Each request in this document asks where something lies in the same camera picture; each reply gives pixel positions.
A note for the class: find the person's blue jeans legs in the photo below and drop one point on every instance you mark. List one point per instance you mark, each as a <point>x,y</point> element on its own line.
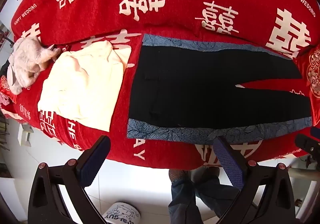
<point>190,201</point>

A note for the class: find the cream white garment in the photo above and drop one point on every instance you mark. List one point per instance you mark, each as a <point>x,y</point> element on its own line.
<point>82,89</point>

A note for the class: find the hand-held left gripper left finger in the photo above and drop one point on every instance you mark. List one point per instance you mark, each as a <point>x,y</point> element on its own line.
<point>95,160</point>

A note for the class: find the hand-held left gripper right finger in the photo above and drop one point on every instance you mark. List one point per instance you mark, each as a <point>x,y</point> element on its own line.
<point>228,161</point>

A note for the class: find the black pants with blue trim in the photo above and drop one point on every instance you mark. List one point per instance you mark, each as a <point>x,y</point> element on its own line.
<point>187,89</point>

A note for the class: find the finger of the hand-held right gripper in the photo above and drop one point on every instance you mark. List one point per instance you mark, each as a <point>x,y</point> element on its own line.
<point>306,144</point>
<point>316,131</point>

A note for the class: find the red printed blanket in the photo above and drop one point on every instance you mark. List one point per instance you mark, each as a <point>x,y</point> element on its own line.
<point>175,1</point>

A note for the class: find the small white box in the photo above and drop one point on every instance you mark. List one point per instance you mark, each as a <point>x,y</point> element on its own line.
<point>26,136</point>

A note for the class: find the red embroidered pillow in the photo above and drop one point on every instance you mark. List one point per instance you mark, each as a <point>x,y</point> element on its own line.
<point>6,91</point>
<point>315,74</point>

